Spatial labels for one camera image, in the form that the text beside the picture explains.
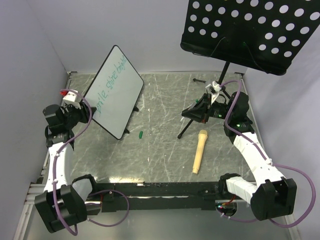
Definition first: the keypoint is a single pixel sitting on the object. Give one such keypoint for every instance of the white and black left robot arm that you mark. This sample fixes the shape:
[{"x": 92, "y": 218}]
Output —
[{"x": 62, "y": 203}]

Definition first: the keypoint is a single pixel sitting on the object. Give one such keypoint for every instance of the white whiteboard with black frame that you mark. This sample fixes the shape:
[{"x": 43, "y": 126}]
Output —
[{"x": 114, "y": 92}]

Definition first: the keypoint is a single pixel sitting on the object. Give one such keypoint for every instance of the beige microphone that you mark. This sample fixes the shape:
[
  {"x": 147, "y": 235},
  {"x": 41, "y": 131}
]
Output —
[{"x": 202, "y": 138}]

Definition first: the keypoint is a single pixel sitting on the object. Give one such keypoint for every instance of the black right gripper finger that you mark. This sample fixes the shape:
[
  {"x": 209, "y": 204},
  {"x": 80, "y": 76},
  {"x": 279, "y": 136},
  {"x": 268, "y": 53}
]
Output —
[
  {"x": 202, "y": 104},
  {"x": 195, "y": 116}
]

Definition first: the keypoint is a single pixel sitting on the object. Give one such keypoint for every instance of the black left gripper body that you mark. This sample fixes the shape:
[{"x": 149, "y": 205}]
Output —
[{"x": 75, "y": 115}]

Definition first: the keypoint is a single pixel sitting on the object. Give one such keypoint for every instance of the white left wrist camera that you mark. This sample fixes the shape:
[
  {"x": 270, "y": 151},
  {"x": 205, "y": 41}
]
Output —
[{"x": 71, "y": 98}]

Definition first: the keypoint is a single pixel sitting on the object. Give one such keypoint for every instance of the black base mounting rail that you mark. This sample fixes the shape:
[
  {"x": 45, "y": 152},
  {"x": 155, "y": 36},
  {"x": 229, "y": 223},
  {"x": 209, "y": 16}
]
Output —
[{"x": 158, "y": 196}]

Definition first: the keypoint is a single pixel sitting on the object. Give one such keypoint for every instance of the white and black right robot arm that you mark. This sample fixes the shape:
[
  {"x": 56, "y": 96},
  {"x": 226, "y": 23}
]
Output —
[{"x": 272, "y": 195}]

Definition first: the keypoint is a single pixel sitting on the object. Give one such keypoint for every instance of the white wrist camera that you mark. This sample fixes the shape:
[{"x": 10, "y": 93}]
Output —
[
  {"x": 71, "y": 98},
  {"x": 213, "y": 89}
]

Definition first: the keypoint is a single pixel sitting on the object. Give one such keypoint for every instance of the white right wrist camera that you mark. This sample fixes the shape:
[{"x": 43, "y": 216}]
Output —
[{"x": 213, "y": 89}]

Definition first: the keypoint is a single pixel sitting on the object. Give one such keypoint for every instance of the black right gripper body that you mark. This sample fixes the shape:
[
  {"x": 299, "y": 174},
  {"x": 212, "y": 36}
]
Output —
[{"x": 218, "y": 110}]

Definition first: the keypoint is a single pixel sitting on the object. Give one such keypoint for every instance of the black perforated music stand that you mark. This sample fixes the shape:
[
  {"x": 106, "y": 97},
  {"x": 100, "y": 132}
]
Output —
[{"x": 265, "y": 35}]

